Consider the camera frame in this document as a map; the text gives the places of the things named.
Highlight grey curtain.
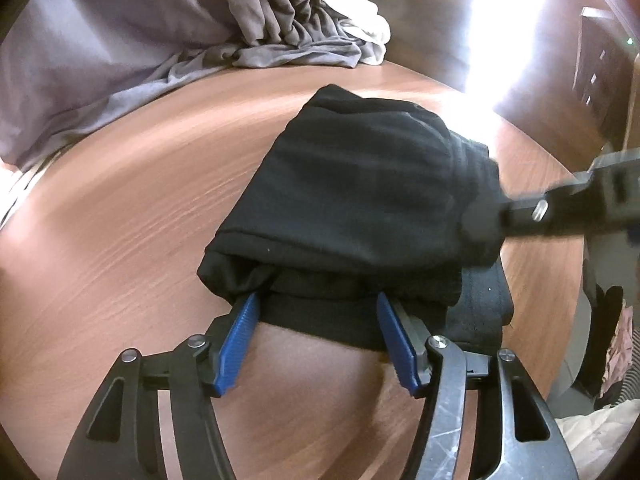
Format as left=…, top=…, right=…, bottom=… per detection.
left=0, top=0, right=387, bottom=173

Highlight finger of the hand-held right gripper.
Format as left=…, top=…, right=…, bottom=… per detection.
left=464, top=172, right=601, bottom=247

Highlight cream bedding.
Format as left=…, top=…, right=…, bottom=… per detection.
left=554, top=400, right=640, bottom=480

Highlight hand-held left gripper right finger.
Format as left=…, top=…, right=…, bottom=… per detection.
left=376, top=292, right=581, bottom=480

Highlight dark drawer cabinet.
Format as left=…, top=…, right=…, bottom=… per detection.
left=572, top=7, right=638, bottom=143

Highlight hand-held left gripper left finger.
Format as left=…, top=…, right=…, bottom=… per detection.
left=56, top=291, right=262, bottom=480

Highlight black cloth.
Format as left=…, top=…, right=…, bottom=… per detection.
left=581, top=257, right=626, bottom=397

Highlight black pants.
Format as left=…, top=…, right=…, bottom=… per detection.
left=196, top=85, right=513, bottom=353

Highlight pink patterned cloth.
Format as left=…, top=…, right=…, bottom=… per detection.
left=602, top=305, right=640, bottom=403

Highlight white curtain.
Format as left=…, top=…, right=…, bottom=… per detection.
left=324, top=0, right=392, bottom=67

